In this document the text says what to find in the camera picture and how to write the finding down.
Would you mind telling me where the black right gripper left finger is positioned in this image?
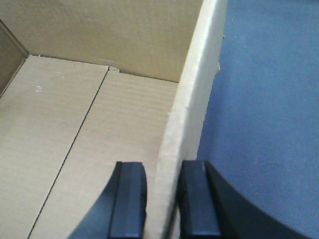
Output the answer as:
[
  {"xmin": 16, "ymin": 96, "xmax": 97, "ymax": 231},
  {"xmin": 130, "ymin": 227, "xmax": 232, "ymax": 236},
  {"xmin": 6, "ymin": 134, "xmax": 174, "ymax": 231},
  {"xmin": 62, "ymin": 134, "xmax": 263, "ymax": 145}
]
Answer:
[{"xmin": 70, "ymin": 161, "xmax": 147, "ymax": 239}]

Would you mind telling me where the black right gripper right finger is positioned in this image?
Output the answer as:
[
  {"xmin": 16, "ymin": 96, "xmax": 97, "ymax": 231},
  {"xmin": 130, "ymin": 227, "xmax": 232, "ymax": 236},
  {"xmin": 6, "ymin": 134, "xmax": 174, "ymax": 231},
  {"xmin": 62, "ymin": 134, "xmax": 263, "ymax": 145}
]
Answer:
[{"xmin": 176, "ymin": 160, "xmax": 319, "ymax": 239}]

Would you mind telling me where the brown cardboard carton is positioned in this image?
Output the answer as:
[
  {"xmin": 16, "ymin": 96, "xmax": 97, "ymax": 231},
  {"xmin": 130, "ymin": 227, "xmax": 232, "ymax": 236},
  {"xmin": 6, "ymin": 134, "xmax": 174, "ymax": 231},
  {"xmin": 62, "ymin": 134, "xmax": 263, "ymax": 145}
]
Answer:
[{"xmin": 0, "ymin": 0, "xmax": 227, "ymax": 239}]

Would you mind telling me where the dark grey conveyor belt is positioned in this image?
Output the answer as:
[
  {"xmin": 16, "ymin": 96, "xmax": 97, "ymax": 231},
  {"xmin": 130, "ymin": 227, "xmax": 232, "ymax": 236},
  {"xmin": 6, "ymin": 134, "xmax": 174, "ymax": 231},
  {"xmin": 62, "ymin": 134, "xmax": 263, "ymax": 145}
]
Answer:
[{"xmin": 197, "ymin": 0, "xmax": 319, "ymax": 239}]

